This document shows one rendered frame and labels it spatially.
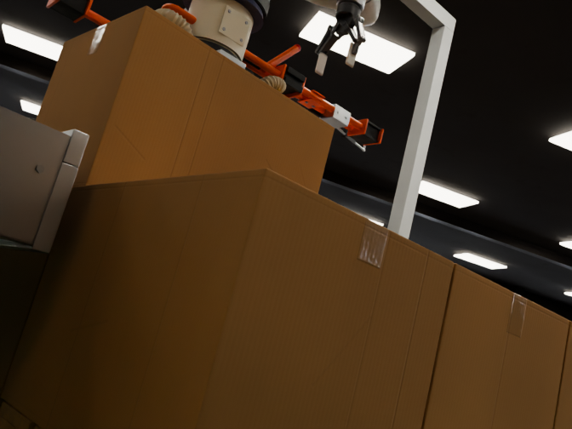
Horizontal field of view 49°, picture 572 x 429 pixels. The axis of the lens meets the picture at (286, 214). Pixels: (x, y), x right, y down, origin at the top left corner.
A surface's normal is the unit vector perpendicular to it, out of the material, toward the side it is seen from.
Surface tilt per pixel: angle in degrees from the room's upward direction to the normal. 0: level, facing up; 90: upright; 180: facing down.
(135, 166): 90
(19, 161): 90
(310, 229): 90
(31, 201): 90
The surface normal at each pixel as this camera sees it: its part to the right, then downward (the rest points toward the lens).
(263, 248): 0.65, 0.00
